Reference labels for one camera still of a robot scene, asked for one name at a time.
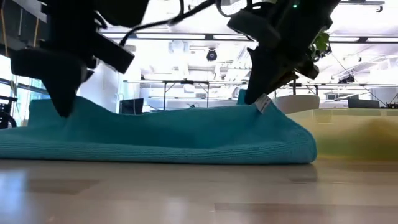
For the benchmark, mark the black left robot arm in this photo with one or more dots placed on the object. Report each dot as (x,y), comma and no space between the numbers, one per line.
(124,12)

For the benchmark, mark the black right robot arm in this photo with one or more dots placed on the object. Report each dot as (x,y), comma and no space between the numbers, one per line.
(323,18)

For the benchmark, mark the long ceiling light fixture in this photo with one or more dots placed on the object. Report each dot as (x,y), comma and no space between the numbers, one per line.
(174,36)

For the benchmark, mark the dark flat monitor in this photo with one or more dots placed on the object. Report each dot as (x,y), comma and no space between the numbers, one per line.
(363,103)

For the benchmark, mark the white plant pot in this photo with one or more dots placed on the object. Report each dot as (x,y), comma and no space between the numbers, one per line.
(298,104)

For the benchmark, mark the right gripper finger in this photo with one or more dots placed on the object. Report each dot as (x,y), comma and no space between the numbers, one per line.
(256,71)
(276,81)

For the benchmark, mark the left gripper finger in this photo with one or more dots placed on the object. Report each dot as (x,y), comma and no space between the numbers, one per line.
(57,93)
(71,90)

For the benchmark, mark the green leafy plant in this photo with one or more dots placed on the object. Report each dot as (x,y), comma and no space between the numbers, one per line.
(321,43)

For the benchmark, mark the black computer monitor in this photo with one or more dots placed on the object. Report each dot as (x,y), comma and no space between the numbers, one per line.
(132,106)

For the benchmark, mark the translucent yellow plastic tray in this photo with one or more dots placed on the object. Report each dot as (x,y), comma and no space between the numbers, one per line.
(311,124)

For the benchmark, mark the black round ceiling camera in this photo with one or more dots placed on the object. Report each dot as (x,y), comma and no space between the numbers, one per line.
(211,55)

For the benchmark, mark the teal microfiber towel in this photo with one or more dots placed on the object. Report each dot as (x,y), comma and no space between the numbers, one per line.
(155,137)

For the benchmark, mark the black background station frame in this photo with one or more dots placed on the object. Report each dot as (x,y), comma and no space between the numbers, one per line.
(186,81)

